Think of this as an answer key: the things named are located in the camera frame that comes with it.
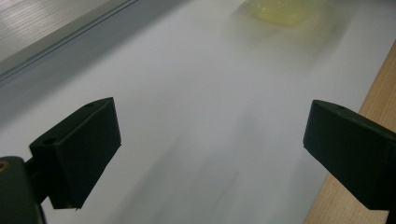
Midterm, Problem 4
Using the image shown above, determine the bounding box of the green plastic bowl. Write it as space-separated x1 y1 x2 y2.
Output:
245 0 332 28

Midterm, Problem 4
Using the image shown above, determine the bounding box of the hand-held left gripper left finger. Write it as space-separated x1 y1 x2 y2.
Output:
25 96 122 210

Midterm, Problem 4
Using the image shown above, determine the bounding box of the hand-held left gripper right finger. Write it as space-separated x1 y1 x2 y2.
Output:
303 99 396 211

